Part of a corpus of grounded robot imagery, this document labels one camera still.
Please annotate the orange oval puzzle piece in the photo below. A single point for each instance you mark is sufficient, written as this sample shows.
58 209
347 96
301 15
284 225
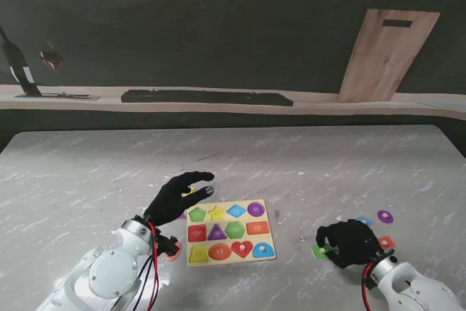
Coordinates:
174 255

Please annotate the orange rectangle puzzle piece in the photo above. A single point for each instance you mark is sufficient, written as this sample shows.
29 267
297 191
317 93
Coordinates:
387 242

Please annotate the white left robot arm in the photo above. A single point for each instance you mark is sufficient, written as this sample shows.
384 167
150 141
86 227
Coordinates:
109 278

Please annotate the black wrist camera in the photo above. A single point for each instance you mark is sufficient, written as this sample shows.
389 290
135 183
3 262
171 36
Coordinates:
167 247
370 280

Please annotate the black keyboard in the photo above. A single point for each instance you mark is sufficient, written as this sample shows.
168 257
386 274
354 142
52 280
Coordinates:
204 97

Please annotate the wooden cutting board with slot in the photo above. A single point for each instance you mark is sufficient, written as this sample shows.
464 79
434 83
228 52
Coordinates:
386 56

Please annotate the purple triangle puzzle piece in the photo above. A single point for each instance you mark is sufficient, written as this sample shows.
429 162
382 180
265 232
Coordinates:
182 215

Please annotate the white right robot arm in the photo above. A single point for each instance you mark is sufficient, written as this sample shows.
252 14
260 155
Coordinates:
411 285

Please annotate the wooden shape puzzle board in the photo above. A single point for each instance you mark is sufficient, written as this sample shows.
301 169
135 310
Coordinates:
225 240

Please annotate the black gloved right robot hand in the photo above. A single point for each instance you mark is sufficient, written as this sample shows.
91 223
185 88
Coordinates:
353 243

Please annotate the pale blue flat sheet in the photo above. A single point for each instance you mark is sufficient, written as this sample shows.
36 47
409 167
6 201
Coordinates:
442 105

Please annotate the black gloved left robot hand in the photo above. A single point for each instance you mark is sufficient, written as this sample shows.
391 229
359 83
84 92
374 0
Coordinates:
169 203

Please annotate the yellow star puzzle piece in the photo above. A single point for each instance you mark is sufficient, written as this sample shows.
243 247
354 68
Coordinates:
188 191

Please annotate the green hexagon puzzle piece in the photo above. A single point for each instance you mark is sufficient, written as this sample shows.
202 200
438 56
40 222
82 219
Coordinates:
318 254

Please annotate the black bottle-shaped stand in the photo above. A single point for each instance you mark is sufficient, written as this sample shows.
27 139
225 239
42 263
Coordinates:
20 67

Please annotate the light wooden shelf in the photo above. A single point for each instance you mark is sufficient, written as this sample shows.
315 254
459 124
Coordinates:
327 107

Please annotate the red and black object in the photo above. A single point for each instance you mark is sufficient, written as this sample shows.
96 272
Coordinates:
51 60

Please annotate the red heart puzzle piece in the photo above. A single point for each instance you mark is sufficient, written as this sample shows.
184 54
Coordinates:
242 251

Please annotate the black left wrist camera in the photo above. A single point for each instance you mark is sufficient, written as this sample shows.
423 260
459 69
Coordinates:
167 247

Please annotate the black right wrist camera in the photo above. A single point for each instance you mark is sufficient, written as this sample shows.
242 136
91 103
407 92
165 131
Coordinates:
370 280

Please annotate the blue diamond puzzle piece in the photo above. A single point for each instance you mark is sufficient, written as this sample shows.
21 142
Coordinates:
365 221

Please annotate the flat thin tray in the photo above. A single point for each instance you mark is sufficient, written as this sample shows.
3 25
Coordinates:
62 97

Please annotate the purple circle puzzle piece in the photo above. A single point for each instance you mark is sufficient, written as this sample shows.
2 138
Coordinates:
385 216

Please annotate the blue semicircle puzzle piece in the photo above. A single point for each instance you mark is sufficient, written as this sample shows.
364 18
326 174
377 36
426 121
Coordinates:
264 251

